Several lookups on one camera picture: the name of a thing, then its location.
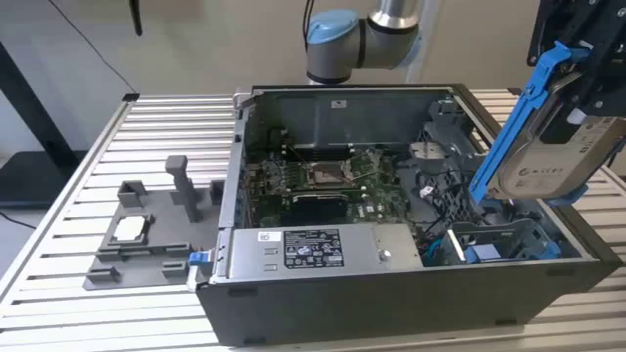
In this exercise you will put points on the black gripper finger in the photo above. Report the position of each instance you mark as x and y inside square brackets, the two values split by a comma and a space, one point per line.
[562, 124]

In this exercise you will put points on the hard disk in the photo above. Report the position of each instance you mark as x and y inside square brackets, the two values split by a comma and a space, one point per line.
[538, 172]

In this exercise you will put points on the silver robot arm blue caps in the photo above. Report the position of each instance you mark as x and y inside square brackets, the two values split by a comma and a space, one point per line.
[338, 51]

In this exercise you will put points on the grey disk bay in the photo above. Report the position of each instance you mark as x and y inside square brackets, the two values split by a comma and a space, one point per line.
[489, 234]

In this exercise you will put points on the black fan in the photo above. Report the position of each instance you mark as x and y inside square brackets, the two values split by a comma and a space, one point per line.
[454, 198]

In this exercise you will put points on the blue bay clip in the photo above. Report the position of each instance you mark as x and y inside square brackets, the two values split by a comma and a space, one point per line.
[553, 246]

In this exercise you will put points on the green motherboard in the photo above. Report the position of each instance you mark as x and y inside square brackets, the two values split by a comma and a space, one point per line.
[377, 205]

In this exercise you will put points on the CPU socket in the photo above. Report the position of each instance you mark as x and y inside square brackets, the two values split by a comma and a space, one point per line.
[323, 176]

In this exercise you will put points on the silver power supply unit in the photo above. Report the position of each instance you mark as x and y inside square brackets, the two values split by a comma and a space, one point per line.
[357, 249]

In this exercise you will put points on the black heat sink block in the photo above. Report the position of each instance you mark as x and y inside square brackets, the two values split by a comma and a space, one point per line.
[321, 209]

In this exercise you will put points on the black open PC case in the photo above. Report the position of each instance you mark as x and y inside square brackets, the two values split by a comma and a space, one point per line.
[342, 311]

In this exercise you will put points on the blue case latch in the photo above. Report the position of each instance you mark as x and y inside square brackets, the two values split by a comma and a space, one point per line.
[197, 258]

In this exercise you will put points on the silver CPU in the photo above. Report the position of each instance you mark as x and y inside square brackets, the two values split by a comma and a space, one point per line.
[130, 228]

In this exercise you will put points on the grey parts rack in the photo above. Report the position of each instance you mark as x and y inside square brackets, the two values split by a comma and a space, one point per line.
[147, 275]

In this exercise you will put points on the black stand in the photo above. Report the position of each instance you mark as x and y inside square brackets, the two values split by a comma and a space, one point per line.
[34, 172]

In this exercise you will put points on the grey plastic bracket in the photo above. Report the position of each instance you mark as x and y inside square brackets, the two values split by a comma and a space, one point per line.
[439, 135]

